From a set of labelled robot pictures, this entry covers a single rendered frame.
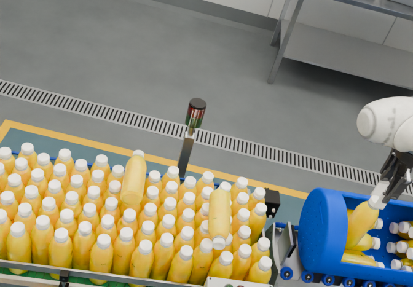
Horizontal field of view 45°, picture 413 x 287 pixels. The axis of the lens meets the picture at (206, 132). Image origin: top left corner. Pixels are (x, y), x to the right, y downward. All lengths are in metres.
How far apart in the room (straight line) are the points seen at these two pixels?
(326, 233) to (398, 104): 0.55
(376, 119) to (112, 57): 3.16
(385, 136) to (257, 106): 2.82
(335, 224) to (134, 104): 2.36
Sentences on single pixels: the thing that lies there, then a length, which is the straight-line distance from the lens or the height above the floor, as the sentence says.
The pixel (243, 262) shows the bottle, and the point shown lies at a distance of 1.63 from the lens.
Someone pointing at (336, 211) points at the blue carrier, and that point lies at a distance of 1.66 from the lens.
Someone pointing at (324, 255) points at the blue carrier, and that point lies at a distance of 1.66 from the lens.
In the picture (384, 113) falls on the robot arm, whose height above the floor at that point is 1.73.
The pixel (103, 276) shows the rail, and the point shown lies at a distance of 1.64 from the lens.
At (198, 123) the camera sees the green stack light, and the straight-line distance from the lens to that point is 1.83.
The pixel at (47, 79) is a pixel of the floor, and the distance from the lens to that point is 3.88.
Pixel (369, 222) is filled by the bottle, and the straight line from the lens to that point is 1.64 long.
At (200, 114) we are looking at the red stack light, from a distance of 1.80.
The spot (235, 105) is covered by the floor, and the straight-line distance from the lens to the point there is 3.94.
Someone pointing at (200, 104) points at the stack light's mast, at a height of 1.26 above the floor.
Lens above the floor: 2.37
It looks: 41 degrees down
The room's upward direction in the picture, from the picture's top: 16 degrees clockwise
